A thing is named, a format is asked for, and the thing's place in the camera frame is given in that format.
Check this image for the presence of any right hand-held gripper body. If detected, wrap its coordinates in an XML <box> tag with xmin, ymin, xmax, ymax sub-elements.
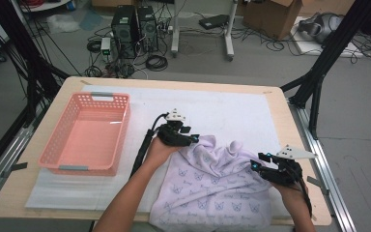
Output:
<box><xmin>259</xmin><ymin>144</ymin><xmax>318</xmax><ymax>189</ymax></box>

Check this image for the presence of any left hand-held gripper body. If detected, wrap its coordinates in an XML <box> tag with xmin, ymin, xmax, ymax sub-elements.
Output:
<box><xmin>157</xmin><ymin>108</ymin><xmax>191</xmax><ymax>148</ymax></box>

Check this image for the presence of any lilac printed cloth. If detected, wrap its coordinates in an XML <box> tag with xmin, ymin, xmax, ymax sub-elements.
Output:
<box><xmin>148</xmin><ymin>134</ymin><xmax>293</xmax><ymax>232</ymax></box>

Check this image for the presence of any pink plastic basket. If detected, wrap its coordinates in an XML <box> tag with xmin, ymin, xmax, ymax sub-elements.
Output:
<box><xmin>38</xmin><ymin>91</ymin><xmax>131</xmax><ymax>177</ymax></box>

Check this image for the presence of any person's left hand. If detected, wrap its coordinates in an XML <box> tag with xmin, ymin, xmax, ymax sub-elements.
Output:
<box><xmin>144</xmin><ymin>136</ymin><xmax>182</xmax><ymax>171</ymax></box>

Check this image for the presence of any person's right hand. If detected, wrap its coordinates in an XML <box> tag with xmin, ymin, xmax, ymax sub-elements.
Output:
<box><xmin>269</xmin><ymin>182</ymin><xmax>309</xmax><ymax>215</ymax></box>

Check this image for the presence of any white grid mat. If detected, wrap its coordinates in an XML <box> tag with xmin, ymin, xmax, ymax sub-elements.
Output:
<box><xmin>24</xmin><ymin>84</ymin><xmax>288</xmax><ymax>218</ymax></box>

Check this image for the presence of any black computer tower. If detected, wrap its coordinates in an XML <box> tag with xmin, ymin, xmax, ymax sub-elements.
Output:
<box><xmin>110</xmin><ymin>4</ymin><xmax>139</xmax><ymax>61</ymax></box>
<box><xmin>136</xmin><ymin>5</ymin><xmax>159</xmax><ymax>53</ymax></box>

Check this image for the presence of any black flat device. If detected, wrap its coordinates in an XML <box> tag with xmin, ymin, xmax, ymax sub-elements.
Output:
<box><xmin>198</xmin><ymin>14</ymin><xmax>230</xmax><ymax>31</ymax></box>

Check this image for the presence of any small white device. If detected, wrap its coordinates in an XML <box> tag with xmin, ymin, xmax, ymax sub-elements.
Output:
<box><xmin>100</xmin><ymin>37</ymin><xmax>112</xmax><ymax>56</ymax></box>

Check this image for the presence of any white board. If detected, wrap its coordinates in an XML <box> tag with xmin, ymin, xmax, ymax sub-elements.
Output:
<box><xmin>291</xmin><ymin>15</ymin><xmax>365</xmax><ymax>59</ymax></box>

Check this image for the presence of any brown cardboard box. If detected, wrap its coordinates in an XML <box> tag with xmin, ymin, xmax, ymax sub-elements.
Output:
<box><xmin>243</xmin><ymin>0</ymin><xmax>303</xmax><ymax>42</ymax></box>

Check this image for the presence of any grey headset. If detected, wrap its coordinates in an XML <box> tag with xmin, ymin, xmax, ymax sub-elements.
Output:
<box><xmin>298</xmin><ymin>12</ymin><xmax>344</xmax><ymax>44</ymax></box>

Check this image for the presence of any clear plastic bag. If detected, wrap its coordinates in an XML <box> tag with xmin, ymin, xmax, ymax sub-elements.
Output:
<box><xmin>46</xmin><ymin>13</ymin><xmax>81</xmax><ymax>35</ymax></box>

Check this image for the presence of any white round table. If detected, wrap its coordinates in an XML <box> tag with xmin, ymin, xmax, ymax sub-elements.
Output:
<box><xmin>18</xmin><ymin>0</ymin><xmax>71</xmax><ymax>14</ymax></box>

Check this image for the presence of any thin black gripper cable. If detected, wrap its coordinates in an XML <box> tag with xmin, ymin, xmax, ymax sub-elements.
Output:
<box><xmin>298</xmin><ymin>175</ymin><xmax>314</xmax><ymax>218</ymax></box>

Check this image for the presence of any grey metal bracket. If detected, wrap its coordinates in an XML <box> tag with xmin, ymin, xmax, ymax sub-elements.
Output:
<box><xmin>307</xmin><ymin>175</ymin><xmax>330</xmax><ymax>196</ymax></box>
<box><xmin>1</xmin><ymin>161</ymin><xmax>29</xmax><ymax>178</ymax></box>

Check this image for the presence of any black sleeved gripper cable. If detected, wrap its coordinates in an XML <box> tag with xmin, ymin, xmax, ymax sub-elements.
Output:
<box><xmin>128</xmin><ymin>112</ymin><xmax>170</xmax><ymax>179</ymax></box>

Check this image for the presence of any aluminium rail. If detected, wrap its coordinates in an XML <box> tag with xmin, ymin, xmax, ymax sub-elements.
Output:
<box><xmin>0</xmin><ymin>124</ymin><xmax>35</xmax><ymax>211</ymax></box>
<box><xmin>289</xmin><ymin>102</ymin><xmax>357</xmax><ymax>232</ymax></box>

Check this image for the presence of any coiled black cable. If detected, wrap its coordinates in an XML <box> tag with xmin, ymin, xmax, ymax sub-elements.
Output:
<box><xmin>145</xmin><ymin>54</ymin><xmax>169</xmax><ymax>73</ymax></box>

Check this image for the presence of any white stand frame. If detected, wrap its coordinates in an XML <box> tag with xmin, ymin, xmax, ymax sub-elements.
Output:
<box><xmin>170</xmin><ymin>0</ymin><xmax>240</xmax><ymax>62</ymax></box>

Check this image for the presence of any black frame post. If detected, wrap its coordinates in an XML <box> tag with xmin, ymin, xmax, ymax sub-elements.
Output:
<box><xmin>279</xmin><ymin>0</ymin><xmax>371</xmax><ymax>141</ymax></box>
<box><xmin>0</xmin><ymin>0</ymin><xmax>71</xmax><ymax>128</ymax></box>

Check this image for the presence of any tangle of black floor cables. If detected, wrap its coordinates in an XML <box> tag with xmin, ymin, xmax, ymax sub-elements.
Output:
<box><xmin>231</xmin><ymin>27</ymin><xmax>371</xmax><ymax>65</ymax></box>

